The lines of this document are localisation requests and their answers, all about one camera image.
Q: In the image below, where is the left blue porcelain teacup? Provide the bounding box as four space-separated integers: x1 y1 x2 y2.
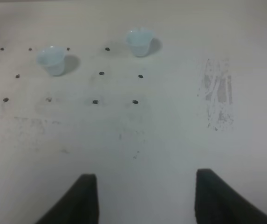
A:
36 46 65 76

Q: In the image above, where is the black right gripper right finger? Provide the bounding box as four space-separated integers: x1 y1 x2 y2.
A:
194 169 267 224

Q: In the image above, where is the blue porcelain teacup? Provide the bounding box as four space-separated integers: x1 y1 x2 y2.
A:
125 28 160 57
36 46 65 76

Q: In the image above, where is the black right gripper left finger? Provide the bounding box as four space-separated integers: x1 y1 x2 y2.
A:
37 174 99 224

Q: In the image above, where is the right blue porcelain teacup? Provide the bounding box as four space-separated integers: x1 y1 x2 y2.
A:
125 28 160 57

